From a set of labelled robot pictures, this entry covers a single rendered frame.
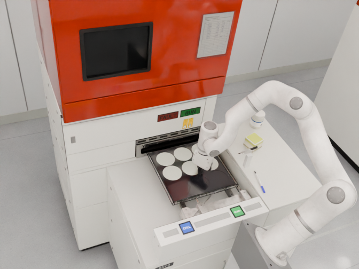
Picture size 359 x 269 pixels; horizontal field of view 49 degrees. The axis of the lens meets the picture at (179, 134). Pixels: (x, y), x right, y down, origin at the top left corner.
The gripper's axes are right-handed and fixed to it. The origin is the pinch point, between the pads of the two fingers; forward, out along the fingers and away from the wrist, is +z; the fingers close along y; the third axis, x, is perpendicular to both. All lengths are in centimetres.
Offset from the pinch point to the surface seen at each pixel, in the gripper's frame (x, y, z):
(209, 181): -1.4, 6.7, 2.0
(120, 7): -20, -37, -83
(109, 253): -26, -42, 92
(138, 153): -8.6, -34.4, 4.2
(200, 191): -10.2, 6.5, 2.0
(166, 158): -3.0, -19.9, 2.0
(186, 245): -39.8, 18.4, 2.3
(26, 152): 0, -157, 92
